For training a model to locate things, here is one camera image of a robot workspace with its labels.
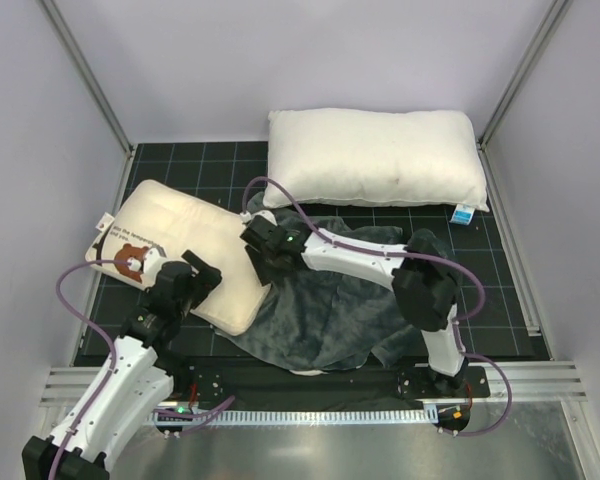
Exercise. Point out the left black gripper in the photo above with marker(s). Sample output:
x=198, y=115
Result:
x=200, y=273

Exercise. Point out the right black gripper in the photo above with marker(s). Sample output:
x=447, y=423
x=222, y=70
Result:
x=255, y=241

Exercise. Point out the cream bear print pillow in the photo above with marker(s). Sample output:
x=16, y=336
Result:
x=156, y=218

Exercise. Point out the zebra and grey pillowcase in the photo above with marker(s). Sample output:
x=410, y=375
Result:
x=312, y=322

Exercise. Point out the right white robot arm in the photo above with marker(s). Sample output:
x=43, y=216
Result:
x=424, y=286

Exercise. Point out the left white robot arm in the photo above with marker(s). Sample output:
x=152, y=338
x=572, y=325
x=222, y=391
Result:
x=138, y=374

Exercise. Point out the large white pillow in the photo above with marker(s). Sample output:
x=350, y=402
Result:
x=373, y=159

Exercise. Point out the blue white pillow tag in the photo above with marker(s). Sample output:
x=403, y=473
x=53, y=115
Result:
x=462, y=215

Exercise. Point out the black grid mat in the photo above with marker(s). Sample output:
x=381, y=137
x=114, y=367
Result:
x=218, y=172

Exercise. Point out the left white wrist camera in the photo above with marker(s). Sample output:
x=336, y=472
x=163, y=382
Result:
x=144, y=266

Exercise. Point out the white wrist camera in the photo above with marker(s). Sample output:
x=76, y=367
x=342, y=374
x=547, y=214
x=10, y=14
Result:
x=144, y=266
x=248, y=217

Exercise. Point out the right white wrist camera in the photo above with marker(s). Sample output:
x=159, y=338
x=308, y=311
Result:
x=248, y=217

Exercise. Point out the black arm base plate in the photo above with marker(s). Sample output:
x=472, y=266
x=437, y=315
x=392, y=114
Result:
x=257, y=386

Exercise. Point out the aluminium front rail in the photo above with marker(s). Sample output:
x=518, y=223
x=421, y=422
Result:
x=533, y=381

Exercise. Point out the slotted cable duct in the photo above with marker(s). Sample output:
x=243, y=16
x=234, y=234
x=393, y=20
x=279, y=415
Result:
x=279, y=419

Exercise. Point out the left aluminium frame post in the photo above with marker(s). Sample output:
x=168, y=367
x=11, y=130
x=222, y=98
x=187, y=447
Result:
x=83, y=69

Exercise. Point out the aluminium frame post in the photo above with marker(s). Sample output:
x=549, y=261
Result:
x=83, y=69
x=533, y=53

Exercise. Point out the right aluminium frame post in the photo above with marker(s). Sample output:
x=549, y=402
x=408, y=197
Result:
x=533, y=53

